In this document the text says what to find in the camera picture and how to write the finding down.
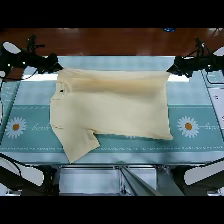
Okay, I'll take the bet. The cream T-shirt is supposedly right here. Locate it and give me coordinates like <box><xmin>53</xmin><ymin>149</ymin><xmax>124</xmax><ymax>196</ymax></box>
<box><xmin>49</xmin><ymin>67</ymin><xmax>175</xmax><ymax>165</ymax></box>

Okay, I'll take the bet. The silver frame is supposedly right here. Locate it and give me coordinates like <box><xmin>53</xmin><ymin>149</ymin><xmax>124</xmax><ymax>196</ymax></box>
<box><xmin>0</xmin><ymin>161</ymin><xmax>224</xmax><ymax>197</ymax></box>

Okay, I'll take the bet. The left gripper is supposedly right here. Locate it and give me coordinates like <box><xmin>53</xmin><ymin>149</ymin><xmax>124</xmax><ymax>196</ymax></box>
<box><xmin>36</xmin><ymin>53</ymin><xmax>64</xmax><ymax>75</ymax></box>

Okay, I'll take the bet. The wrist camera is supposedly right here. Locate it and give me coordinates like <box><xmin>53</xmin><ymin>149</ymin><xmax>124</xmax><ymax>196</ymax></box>
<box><xmin>25</xmin><ymin>34</ymin><xmax>46</xmax><ymax>56</ymax></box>
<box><xmin>194</xmin><ymin>37</ymin><xmax>212</xmax><ymax>58</ymax></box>

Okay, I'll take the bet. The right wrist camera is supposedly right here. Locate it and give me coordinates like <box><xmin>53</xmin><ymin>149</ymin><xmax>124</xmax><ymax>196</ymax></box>
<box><xmin>194</xmin><ymin>37</ymin><xmax>212</xmax><ymax>58</ymax></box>

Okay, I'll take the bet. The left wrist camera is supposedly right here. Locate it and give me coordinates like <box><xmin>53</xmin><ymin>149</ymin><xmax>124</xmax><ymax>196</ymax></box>
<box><xmin>25</xmin><ymin>34</ymin><xmax>46</xmax><ymax>56</ymax></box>

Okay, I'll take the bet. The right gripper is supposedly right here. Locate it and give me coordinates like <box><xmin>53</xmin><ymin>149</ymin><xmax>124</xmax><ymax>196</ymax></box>
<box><xmin>166</xmin><ymin>54</ymin><xmax>194</xmax><ymax>79</ymax></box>

